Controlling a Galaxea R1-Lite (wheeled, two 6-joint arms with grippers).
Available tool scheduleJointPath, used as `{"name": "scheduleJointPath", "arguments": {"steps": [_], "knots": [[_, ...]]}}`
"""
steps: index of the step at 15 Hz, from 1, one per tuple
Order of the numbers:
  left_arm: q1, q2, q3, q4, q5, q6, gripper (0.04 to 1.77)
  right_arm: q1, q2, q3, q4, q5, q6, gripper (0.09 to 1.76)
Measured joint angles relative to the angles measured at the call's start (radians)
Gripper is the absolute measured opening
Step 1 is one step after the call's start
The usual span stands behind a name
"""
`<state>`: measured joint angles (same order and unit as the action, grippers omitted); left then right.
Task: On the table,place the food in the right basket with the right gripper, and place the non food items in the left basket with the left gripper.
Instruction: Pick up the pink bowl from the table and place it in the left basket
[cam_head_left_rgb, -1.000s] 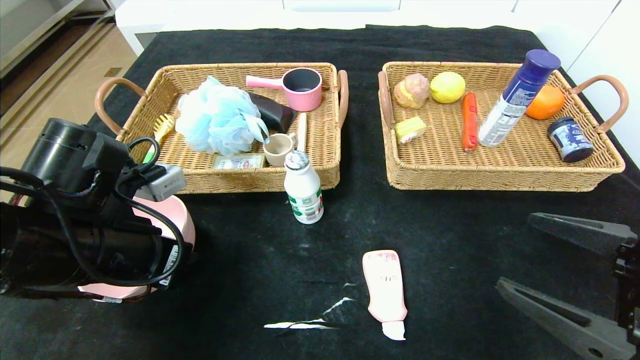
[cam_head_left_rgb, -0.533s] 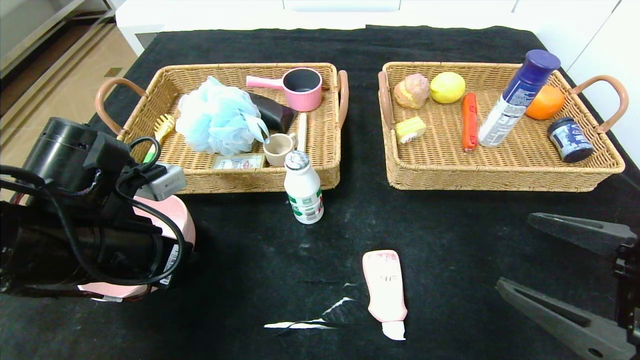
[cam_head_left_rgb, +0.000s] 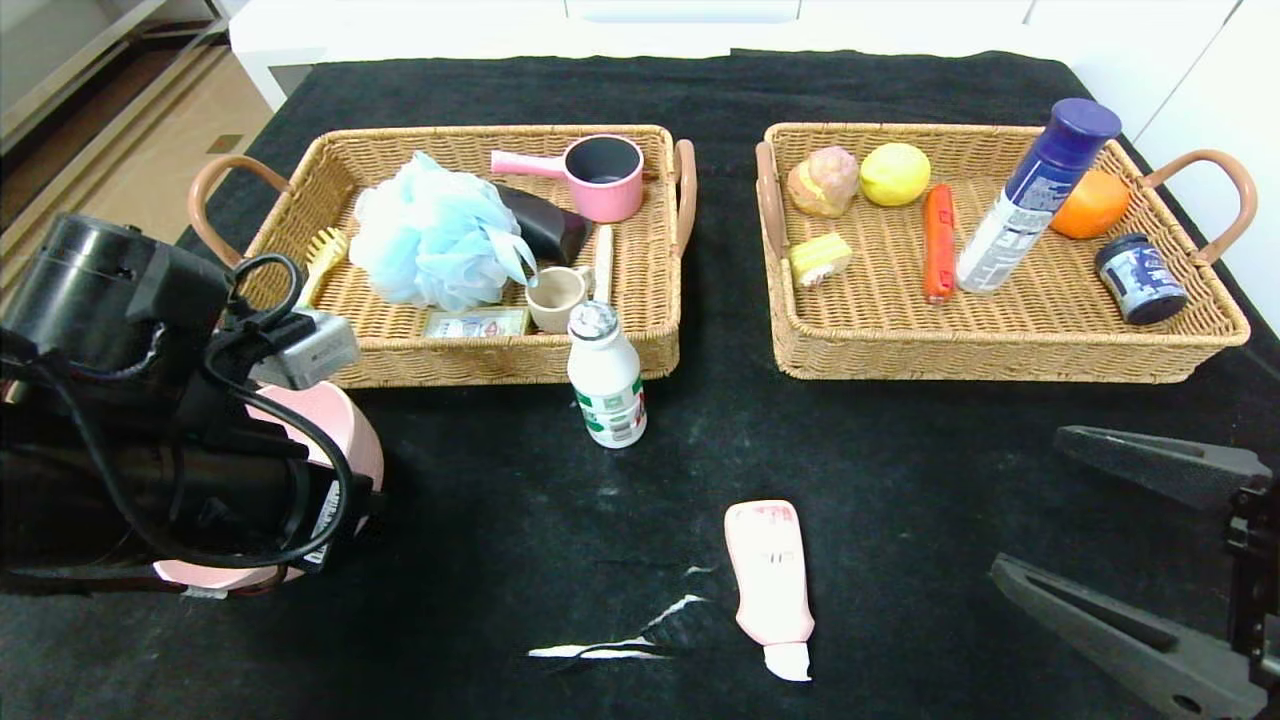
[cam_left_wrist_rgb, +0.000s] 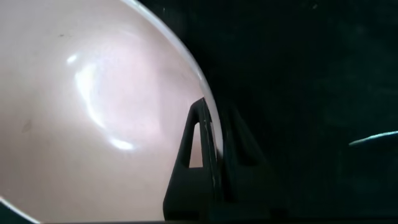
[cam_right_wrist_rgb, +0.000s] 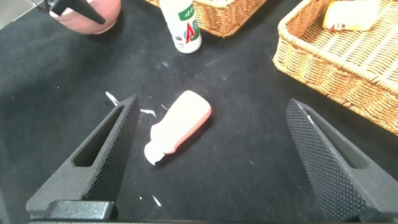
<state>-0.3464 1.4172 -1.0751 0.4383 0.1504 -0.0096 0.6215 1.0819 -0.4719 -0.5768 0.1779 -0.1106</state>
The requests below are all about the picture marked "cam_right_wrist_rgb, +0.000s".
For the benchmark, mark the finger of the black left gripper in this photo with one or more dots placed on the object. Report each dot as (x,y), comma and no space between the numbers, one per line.
(77,7)

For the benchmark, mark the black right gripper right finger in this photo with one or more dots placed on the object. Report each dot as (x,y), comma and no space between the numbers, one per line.
(335,174)

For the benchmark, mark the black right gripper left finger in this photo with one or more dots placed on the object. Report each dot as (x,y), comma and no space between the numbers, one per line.
(93,174)

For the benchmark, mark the wicker basket with food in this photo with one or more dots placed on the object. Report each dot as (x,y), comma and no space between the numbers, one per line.
(342,68)

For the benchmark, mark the wicker basket with utensils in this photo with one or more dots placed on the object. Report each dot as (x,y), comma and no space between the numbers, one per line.
(224,18)

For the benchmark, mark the pink bowl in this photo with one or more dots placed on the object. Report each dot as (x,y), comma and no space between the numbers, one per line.
(77,25)

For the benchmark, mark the short white scrap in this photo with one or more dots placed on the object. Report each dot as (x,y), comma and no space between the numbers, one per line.
(147,111)
(156,200)

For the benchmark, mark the long white scrap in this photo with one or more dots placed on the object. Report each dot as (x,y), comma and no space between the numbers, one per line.
(112,99)

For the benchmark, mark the black table cloth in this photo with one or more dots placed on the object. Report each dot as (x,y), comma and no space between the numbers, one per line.
(248,140)

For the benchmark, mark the pink lotion tube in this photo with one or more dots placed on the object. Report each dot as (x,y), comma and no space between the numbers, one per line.
(183,121)

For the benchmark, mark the white milk drink bottle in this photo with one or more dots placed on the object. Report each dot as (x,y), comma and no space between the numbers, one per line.
(183,31)

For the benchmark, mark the yellow cake slice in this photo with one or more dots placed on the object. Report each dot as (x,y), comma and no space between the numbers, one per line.
(351,15)

